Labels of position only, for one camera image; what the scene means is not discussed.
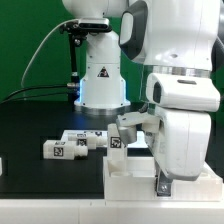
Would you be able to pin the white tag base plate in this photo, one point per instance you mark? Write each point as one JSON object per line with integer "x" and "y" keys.
{"x": 140, "y": 143}

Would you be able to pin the white square table top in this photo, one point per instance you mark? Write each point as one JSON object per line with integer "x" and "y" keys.
{"x": 137, "y": 179}

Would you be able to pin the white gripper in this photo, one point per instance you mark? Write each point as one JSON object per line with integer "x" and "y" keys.
{"x": 178, "y": 140}

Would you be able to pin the white left fence piece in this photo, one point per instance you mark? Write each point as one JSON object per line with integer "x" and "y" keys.
{"x": 1, "y": 166}

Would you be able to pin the white front fence bar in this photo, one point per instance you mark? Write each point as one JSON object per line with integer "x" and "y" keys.
{"x": 106, "y": 212}

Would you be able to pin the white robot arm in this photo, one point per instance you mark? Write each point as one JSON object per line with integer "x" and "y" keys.
{"x": 173, "y": 39}

